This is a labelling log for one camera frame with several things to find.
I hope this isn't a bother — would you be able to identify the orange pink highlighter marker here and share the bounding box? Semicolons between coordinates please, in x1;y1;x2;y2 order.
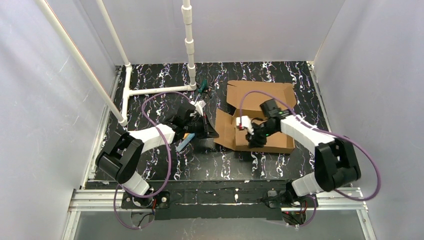
183;133;195;140

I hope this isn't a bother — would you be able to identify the blue highlighter marker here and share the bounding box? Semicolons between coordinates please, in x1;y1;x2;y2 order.
176;136;192;153

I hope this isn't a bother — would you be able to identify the brown cardboard box sheet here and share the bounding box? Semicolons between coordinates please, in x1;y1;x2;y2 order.
213;80;298;155

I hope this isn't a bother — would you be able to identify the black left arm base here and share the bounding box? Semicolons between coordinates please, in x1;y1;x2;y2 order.
121;191;171;210

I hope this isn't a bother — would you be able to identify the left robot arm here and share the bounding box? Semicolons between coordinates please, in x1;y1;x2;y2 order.
95;103;219;198

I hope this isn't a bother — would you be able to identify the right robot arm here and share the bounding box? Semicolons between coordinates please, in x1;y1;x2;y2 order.
236;99;362;200

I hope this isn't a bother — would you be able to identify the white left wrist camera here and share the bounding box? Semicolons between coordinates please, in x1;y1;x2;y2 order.
193;100;206;116

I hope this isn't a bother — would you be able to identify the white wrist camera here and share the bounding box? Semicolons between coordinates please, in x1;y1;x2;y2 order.
193;100;206;116
235;115;254;135

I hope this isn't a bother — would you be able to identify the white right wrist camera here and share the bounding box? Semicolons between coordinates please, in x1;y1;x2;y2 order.
235;115;254;135

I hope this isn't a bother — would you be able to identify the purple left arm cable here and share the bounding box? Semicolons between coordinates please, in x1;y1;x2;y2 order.
113;91;196;230

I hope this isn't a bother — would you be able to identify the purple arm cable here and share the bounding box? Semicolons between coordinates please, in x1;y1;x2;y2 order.
239;90;382;229
113;91;196;230

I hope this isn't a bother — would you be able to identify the green handled screwdriver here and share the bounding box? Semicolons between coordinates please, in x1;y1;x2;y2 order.
194;79;208;102

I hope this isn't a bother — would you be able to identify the white pvc pipe frame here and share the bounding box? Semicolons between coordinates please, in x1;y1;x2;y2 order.
34;0;198;127

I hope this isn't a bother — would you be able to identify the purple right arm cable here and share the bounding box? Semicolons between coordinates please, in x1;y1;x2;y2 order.
239;90;382;229

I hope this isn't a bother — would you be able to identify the aluminium rail frame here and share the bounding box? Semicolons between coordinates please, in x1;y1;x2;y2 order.
62;61;375;240

